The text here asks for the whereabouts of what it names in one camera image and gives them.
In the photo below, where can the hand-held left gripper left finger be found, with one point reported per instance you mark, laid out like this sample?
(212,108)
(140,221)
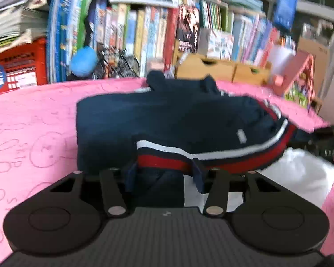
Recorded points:
(130,178)

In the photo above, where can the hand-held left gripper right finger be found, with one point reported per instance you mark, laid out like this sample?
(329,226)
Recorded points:
(197,176)

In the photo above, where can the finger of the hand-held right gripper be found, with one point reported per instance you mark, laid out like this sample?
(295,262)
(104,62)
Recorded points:
(323,143)

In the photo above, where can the navy and white jacket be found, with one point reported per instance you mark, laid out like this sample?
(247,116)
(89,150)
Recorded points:
(156,116)

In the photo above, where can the pink toy house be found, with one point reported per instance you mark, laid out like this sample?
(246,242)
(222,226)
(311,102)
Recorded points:
(295,75)

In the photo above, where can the brown cardboard box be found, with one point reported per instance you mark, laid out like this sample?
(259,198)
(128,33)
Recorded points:
(318,52)

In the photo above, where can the white card sheet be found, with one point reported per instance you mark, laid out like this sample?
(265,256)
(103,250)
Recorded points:
(281,58)

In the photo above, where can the wooden drawer organiser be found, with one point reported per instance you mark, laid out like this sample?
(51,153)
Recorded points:
(206,69)

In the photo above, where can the pink bunny print towel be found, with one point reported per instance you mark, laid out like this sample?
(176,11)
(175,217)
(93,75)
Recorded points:
(30,116)

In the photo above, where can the row of pastel spine books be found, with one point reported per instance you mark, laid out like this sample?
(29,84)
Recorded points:
(253,39)

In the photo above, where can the small blue plush ball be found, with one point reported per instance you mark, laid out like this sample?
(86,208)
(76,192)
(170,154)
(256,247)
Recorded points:
(83,61)

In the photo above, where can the white printed cardboard box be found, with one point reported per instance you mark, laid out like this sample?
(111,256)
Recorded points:
(217,44)

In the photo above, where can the blue flat package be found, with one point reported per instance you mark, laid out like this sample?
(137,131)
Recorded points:
(285,11)

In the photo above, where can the row of colourful picture books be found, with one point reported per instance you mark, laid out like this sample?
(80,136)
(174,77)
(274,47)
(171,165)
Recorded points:
(114,27)

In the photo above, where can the large red plastic crate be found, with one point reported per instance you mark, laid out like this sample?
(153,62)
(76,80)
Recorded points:
(25,58)

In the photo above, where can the row of green spine books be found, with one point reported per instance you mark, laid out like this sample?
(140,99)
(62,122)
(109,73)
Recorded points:
(211,14)

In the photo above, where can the stack of paper workbooks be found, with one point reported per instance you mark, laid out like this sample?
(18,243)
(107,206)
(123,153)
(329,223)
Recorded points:
(11,25)

